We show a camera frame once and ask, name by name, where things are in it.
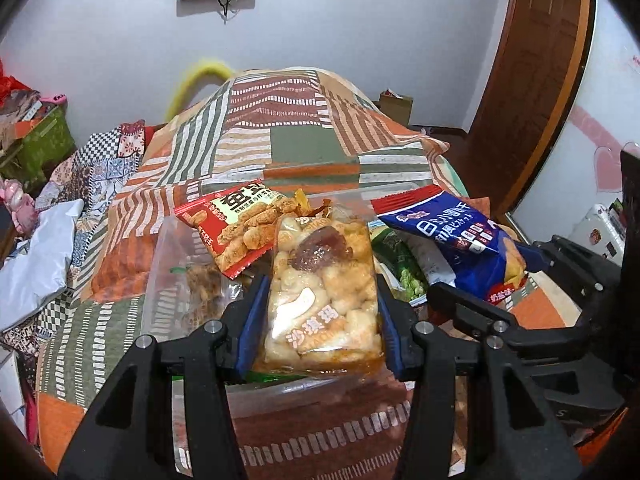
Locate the clear puffed rice cake packet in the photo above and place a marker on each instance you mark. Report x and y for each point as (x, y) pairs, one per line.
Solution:
(320, 280)

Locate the clear plastic container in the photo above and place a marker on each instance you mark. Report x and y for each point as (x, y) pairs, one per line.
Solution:
(300, 400)

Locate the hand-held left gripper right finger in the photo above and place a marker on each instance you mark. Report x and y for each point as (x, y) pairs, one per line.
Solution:
(392, 330)

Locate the striped patchwork quilt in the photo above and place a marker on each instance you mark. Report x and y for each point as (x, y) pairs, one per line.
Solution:
(310, 145)

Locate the red snack packet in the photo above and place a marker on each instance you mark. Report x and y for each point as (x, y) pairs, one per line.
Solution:
(225, 225)

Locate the green snack packet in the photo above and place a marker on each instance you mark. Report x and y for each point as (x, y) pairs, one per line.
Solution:
(407, 280)

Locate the pink heart wall sticker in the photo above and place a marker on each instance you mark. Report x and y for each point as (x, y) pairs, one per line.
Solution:
(607, 160)

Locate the red plastic bag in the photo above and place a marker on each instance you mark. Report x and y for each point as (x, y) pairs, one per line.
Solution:
(7, 87)

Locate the blue snack packet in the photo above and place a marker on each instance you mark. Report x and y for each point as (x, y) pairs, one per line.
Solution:
(450, 240)

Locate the checkered patchwork cloth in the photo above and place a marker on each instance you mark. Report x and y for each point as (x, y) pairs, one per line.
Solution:
(100, 160)

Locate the wooden door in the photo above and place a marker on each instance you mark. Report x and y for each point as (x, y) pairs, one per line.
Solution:
(530, 60)

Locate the pile of printed papers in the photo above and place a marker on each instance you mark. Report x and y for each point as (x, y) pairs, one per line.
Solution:
(30, 105)

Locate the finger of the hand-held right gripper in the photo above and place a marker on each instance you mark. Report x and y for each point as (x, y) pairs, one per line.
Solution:
(565, 257)
(465, 310)

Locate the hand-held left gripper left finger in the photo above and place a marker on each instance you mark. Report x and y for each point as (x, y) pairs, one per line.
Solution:
(247, 325)

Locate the yellow fuzzy hoop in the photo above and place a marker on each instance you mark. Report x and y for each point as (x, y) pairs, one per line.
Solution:
(200, 66)

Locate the green box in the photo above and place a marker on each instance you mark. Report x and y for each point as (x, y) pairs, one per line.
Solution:
(45, 145)

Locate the white box with stickers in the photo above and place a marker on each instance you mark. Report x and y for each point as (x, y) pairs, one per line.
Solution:
(597, 232)

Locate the clear brown snack packet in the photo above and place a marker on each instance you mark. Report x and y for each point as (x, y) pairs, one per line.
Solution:
(202, 290)

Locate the cardboard box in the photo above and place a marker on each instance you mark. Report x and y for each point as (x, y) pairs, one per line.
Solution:
(397, 107)

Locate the white plastic bag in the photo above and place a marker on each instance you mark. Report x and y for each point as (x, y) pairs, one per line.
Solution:
(40, 260)

